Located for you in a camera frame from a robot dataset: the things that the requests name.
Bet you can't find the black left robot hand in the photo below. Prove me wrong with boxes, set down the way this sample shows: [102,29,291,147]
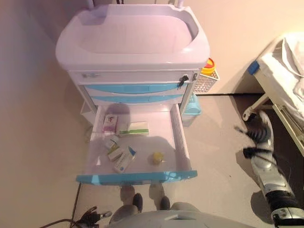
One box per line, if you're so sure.
[76,206,113,228]

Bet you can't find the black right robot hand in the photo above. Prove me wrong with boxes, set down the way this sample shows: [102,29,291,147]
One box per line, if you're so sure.
[234,111,273,145]

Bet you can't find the clear yellow pill bottle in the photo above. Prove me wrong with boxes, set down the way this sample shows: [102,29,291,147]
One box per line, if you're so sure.
[152,152,166,165]

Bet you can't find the pink white medicine box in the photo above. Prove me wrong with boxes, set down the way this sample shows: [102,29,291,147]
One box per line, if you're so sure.
[102,114,120,134]

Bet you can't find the bed caster wheel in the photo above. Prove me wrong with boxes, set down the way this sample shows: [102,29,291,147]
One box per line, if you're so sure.
[242,106,257,122]

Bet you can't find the white hospital bed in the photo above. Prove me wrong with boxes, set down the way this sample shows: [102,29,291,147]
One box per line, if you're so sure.
[242,33,304,155]

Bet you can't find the black left robot foot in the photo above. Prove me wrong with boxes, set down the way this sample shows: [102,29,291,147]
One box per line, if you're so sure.
[133,192,143,212]

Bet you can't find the blue bed clip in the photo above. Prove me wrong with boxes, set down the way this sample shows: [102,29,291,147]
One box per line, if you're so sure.
[247,60,260,75]

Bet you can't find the long white blue box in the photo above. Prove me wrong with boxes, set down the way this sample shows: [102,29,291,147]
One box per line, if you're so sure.
[113,146,138,174]

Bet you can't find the small green white box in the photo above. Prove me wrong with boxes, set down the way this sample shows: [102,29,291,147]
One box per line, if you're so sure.
[107,146,127,162]

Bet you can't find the waste bin blue lid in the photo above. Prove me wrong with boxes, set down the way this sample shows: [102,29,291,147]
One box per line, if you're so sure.
[181,94,203,128]

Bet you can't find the white bed sheet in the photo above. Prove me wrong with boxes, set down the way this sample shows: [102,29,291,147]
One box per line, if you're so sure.
[277,34,304,97]

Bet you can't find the yellow sharps container red lid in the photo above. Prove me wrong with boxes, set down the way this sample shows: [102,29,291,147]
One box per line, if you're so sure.
[201,57,216,76]

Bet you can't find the grey robot torso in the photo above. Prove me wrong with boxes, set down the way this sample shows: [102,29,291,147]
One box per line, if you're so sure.
[108,201,258,228]

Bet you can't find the black cart keys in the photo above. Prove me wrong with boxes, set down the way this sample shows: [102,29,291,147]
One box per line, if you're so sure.
[178,74,191,89]

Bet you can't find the white box green stripe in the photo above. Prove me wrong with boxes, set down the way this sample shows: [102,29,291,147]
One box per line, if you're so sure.
[118,121,150,137]

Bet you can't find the clear side bin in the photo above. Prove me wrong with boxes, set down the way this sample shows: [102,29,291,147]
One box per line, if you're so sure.
[79,102,95,124]

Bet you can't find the white medical cart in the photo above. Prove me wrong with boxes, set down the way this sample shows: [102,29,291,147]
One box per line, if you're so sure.
[56,3,211,143]

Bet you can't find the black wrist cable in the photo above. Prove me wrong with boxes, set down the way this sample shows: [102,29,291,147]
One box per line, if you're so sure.
[39,218,79,228]

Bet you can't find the white wire basket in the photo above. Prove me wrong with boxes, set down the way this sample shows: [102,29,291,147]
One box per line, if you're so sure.
[194,70,220,95]

